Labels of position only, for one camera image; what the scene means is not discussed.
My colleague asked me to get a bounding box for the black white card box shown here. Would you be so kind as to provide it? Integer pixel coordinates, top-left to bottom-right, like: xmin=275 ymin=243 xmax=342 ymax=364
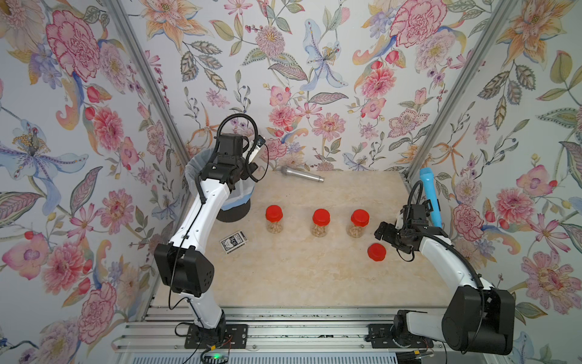
xmin=220 ymin=231 xmax=249 ymax=254

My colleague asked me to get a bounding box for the aluminium corner post left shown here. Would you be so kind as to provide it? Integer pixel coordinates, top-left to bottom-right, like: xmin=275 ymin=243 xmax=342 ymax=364
xmin=102 ymin=1 xmax=190 ymax=180

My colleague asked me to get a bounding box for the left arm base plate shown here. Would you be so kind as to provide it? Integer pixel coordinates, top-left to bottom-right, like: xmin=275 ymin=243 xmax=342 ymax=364
xmin=184 ymin=325 xmax=249 ymax=350

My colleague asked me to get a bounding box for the blue microphone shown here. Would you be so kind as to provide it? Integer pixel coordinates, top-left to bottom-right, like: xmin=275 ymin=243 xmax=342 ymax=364
xmin=419 ymin=168 xmax=443 ymax=228

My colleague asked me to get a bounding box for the silver microphone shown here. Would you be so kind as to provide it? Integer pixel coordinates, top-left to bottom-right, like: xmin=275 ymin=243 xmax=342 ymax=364
xmin=280 ymin=166 xmax=324 ymax=183

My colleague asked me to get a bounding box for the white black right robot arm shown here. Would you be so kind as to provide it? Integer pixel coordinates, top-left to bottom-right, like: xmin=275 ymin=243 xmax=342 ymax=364
xmin=374 ymin=203 xmax=515 ymax=356

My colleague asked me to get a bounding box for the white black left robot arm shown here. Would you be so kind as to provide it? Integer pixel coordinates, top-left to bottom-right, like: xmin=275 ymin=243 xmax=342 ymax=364
xmin=154 ymin=156 xmax=247 ymax=342

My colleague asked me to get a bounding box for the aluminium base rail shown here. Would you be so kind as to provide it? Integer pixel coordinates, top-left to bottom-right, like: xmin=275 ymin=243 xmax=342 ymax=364
xmin=111 ymin=305 xmax=506 ymax=364

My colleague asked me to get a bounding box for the aluminium corner post right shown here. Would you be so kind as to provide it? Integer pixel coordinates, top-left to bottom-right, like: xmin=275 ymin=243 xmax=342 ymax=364
xmin=403 ymin=0 xmax=515 ymax=183

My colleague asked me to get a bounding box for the black bin with white liner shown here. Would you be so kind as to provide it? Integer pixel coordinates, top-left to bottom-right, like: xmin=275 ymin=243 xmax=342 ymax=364
xmin=185 ymin=150 xmax=256 ymax=223

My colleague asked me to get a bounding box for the peanut jar red lid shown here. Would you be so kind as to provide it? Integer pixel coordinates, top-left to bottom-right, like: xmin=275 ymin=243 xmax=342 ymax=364
xmin=346 ymin=209 xmax=370 ymax=238
xmin=265 ymin=205 xmax=283 ymax=234
xmin=311 ymin=209 xmax=330 ymax=238

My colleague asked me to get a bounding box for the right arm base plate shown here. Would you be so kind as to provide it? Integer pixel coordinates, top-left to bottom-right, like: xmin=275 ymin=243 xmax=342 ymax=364
xmin=364 ymin=324 xmax=434 ymax=349

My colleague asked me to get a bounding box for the aluminium corner post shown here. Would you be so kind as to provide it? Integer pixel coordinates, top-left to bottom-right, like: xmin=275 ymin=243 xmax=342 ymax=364
xmin=102 ymin=1 xmax=190 ymax=180
xmin=403 ymin=0 xmax=515 ymax=183

